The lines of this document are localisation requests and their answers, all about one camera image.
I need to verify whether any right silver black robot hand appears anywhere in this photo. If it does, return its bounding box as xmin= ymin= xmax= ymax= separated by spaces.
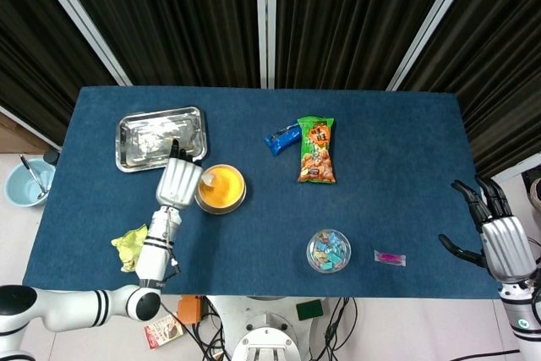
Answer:
xmin=438 ymin=173 xmax=538 ymax=284

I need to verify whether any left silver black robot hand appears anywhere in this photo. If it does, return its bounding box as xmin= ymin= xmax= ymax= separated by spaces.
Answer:
xmin=155 ymin=138 xmax=205 ymax=211

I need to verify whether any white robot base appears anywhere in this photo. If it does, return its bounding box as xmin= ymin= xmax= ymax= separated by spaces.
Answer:
xmin=206 ymin=295 xmax=339 ymax=361

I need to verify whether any beige bowl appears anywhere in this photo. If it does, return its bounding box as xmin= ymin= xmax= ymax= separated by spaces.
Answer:
xmin=196 ymin=165 xmax=246 ymax=210

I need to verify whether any orange bowl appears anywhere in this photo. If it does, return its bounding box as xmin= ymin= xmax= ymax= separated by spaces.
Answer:
xmin=194 ymin=163 xmax=248 ymax=216

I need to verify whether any silver metal tray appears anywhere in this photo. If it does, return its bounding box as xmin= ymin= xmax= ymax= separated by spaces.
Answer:
xmin=115 ymin=106 xmax=209 ymax=173

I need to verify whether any light blue plastic bowl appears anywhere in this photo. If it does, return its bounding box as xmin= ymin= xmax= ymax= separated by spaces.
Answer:
xmin=3 ymin=157 xmax=57 ymax=209

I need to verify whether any clear bowl of candies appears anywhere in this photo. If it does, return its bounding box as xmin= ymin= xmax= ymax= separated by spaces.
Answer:
xmin=306 ymin=228 xmax=352 ymax=274

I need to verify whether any yellow-green crumpled snack bag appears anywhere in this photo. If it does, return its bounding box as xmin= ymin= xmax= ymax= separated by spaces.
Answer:
xmin=111 ymin=224 xmax=150 ymax=273

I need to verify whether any blue table cloth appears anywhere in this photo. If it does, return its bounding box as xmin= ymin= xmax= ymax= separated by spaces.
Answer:
xmin=21 ymin=85 xmax=500 ymax=299

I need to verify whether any blue snack packet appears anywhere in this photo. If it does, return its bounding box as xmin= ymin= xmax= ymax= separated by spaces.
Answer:
xmin=264 ymin=123 xmax=302 ymax=157

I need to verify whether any pink sachet in clear wrapper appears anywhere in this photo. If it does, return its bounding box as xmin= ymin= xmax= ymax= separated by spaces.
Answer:
xmin=374 ymin=249 xmax=407 ymax=267

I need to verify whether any orange device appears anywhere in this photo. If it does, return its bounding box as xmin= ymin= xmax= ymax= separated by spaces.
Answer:
xmin=176 ymin=294 xmax=205 ymax=325

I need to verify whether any green orange snack bag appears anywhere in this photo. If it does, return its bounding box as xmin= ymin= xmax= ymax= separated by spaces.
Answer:
xmin=296 ymin=115 xmax=338 ymax=185

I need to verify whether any small printed food packet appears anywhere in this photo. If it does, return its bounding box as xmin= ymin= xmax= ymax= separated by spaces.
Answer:
xmin=144 ymin=312 xmax=185 ymax=351

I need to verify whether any black pleated curtain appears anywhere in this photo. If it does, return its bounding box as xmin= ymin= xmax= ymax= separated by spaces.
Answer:
xmin=275 ymin=0 xmax=462 ymax=91
xmin=0 ymin=0 xmax=118 ymax=147
xmin=400 ymin=0 xmax=541 ymax=181
xmin=50 ymin=0 xmax=260 ymax=89

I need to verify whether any dark green block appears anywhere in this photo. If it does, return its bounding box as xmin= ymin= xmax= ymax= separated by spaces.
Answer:
xmin=295 ymin=298 xmax=325 ymax=321

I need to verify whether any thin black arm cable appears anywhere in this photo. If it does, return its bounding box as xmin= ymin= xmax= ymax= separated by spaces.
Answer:
xmin=165 ymin=208 xmax=182 ymax=282

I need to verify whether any metal spoon with black handle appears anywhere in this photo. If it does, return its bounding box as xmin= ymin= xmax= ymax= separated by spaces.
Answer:
xmin=19 ymin=153 xmax=48 ymax=200

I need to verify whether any black cable bundle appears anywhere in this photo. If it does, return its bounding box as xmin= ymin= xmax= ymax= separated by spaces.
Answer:
xmin=185 ymin=321 xmax=234 ymax=361
xmin=321 ymin=296 xmax=358 ymax=361

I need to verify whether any white frame post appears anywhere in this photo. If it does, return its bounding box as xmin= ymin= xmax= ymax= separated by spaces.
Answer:
xmin=25 ymin=0 xmax=134 ymax=86
xmin=254 ymin=0 xmax=278 ymax=90
xmin=385 ymin=0 xmax=484 ymax=92

